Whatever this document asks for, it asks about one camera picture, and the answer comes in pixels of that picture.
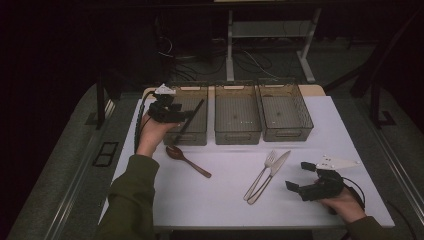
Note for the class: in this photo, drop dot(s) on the silver metal knife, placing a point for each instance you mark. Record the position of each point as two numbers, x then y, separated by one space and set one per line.
278 163

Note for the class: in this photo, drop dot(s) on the brown wooden spoon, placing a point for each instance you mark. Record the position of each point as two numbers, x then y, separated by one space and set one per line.
175 151

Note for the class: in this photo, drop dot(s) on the clear plastic bin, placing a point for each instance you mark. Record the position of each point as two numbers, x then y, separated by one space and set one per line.
196 128
237 113
283 111

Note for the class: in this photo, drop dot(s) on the silver metal fork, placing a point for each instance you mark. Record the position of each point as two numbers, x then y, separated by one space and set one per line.
270 158

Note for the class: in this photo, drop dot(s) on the person's right hand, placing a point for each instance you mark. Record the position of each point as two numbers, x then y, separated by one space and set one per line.
348 208

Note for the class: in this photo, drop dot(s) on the white table cover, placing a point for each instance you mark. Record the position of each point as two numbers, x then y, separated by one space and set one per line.
233 216

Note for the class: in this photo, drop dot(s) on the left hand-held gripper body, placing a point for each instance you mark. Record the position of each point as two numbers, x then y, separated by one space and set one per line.
163 113

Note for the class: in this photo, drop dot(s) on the white metal desk frame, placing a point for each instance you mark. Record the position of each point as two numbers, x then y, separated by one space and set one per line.
230 50

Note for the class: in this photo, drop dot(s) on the black metal stand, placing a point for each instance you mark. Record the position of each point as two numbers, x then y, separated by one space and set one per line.
375 106
100 106

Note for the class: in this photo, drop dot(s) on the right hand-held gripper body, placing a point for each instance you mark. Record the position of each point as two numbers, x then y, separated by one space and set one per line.
326 186

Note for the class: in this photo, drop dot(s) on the person's left hand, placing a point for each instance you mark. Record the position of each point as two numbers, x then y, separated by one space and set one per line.
150 136

